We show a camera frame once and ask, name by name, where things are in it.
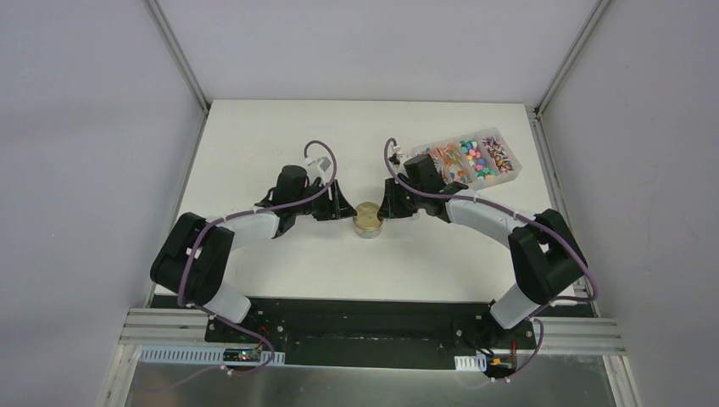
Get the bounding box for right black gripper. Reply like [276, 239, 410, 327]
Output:
[378, 177, 425, 220]

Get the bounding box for right white cable duct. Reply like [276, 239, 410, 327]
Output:
[454, 354, 488, 372]

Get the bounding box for clear compartment candy box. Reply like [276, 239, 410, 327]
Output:
[411, 127, 522, 191]

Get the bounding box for right aluminium frame post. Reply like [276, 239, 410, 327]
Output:
[534, 0, 614, 119]

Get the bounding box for left aluminium frame post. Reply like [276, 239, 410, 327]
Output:
[142, 0, 211, 117]

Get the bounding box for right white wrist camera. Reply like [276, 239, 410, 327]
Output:
[388, 144, 412, 168]

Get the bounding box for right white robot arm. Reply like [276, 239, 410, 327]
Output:
[379, 155, 590, 348]

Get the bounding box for clear plastic jar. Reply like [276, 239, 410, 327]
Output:
[353, 222, 383, 239]

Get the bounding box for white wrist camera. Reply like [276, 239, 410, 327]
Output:
[388, 144, 412, 168]
[304, 157, 332, 183]

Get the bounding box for left white cable duct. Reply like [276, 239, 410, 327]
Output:
[139, 345, 286, 367]

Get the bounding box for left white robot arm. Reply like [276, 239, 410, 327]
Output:
[149, 165, 357, 343]

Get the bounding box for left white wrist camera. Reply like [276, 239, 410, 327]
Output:
[304, 157, 332, 183]

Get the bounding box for aluminium frame post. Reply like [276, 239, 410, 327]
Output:
[142, 0, 211, 117]
[534, 0, 614, 119]

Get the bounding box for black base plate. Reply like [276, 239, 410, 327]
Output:
[204, 297, 536, 370]

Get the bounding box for white cable duct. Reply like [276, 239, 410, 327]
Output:
[454, 354, 488, 372]
[139, 345, 286, 367]

